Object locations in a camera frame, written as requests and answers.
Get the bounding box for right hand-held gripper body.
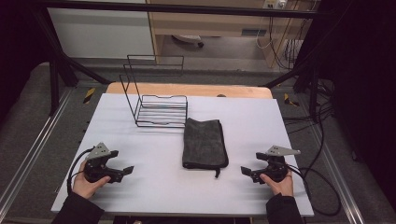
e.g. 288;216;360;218
257;145;302;185

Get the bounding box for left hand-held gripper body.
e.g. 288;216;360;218
83;142;124;185

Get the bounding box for dark grey towel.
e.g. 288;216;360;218
181;117;230;179

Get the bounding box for black wire rack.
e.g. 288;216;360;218
119;54;189;129

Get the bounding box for person's right hand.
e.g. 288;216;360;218
260;170;294;198

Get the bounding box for person's left hand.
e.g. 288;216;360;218
72;160;112;200

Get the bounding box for yellow black floor tape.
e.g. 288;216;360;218
283;92;300;107
82;87;97;105

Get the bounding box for wooden table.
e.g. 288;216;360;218
106;81;275;100

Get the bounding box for white cabinet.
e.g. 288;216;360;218
47;7;156;60

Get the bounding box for office chair base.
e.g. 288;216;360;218
172;35;205;49

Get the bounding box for light wooden desk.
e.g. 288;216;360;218
146;0;318;69

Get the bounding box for white power strip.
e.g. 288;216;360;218
262;0;288;9

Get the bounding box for left hand-held gripper cable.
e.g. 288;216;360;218
66;147;95;195

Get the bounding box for hand-held gripper cable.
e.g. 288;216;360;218
66;147;95;195
284;162;342;217

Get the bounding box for right hand-held gripper cable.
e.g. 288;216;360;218
284;162;342;217

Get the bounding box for aluminium floor rail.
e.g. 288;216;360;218
306;120;366;224
0;88;75;216

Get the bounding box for bundle of black floor cables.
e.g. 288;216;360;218
281;77;335;135

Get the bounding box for hanging cables under desk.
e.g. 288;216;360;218
255;8;305;71

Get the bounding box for black metal frame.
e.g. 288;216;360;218
31;0;332;124

